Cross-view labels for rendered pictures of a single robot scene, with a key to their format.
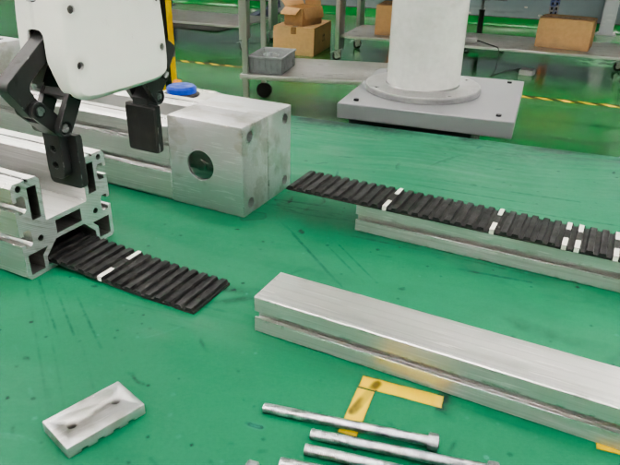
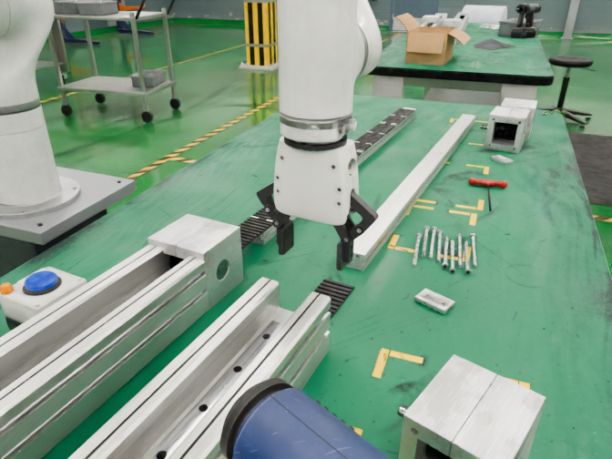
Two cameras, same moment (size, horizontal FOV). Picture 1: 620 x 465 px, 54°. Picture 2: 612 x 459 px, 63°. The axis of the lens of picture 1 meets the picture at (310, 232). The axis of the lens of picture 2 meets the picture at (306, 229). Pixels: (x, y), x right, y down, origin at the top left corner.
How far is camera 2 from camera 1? 0.88 m
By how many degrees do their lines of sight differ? 77
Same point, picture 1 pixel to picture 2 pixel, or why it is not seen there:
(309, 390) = (399, 258)
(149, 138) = (290, 240)
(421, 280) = (315, 231)
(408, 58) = (38, 177)
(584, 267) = not seen: hidden behind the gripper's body
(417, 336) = (382, 224)
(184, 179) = (215, 289)
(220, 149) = (231, 249)
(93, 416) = (437, 298)
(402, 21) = (22, 152)
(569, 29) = not seen: outside the picture
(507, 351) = (387, 210)
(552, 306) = not seen: hidden behind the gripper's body
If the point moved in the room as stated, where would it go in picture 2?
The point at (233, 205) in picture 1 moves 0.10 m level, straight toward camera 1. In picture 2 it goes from (239, 277) to (302, 272)
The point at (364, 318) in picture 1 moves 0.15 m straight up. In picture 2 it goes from (374, 232) to (381, 149)
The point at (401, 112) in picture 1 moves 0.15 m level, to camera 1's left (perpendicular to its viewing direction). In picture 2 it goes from (82, 211) to (45, 249)
